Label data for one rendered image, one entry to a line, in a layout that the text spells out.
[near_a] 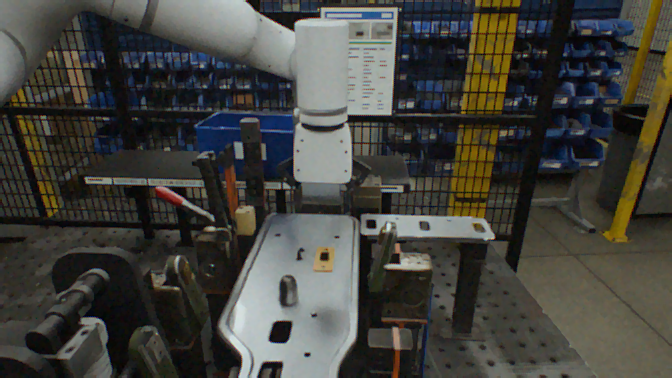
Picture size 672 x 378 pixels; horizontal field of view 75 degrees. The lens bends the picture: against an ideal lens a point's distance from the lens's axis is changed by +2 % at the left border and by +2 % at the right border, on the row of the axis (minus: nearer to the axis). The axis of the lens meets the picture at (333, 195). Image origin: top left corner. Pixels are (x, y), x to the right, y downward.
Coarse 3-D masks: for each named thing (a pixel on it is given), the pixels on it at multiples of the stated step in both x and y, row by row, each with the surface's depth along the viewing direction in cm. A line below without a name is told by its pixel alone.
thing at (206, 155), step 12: (204, 156) 77; (204, 168) 77; (216, 168) 80; (204, 180) 78; (216, 180) 81; (216, 192) 79; (216, 204) 80; (228, 204) 83; (216, 216) 81; (228, 216) 84; (216, 228) 82; (228, 228) 82
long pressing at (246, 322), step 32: (288, 224) 98; (320, 224) 98; (352, 224) 98; (256, 256) 86; (288, 256) 86; (352, 256) 87; (256, 288) 77; (320, 288) 77; (352, 288) 77; (224, 320) 69; (256, 320) 69; (288, 320) 70; (320, 320) 69; (352, 320) 70; (256, 352) 63; (288, 352) 63; (320, 352) 63
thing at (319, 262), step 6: (318, 252) 87; (324, 252) 85; (330, 252) 87; (318, 258) 85; (324, 258) 84; (330, 258) 85; (318, 264) 83; (324, 264) 83; (330, 264) 83; (318, 270) 82; (324, 270) 81; (330, 270) 81
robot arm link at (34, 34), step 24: (0, 0) 50; (24, 0) 49; (48, 0) 49; (72, 0) 50; (96, 0) 51; (120, 0) 52; (144, 0) 52; (0, 24) 53; (24, 24) 53; (48, 24) 53; (24, 48) 56; (48, 48) 58
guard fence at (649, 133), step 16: (656, 96) 250; (656, 112) 251; (656, 128) 255; (640, 144) 263; (656, 144) 262; (640, 160) 264; (656, 160) 268; (640, 176) 269; (656, 176) 273; (624, 192) 277; (640, 192) 276; (656, 192) 278; (624, 208) 278; (640, 208) 282; (656, 208) 283; (624, 224) 283; (608, 240) 287; (624, 240) 286
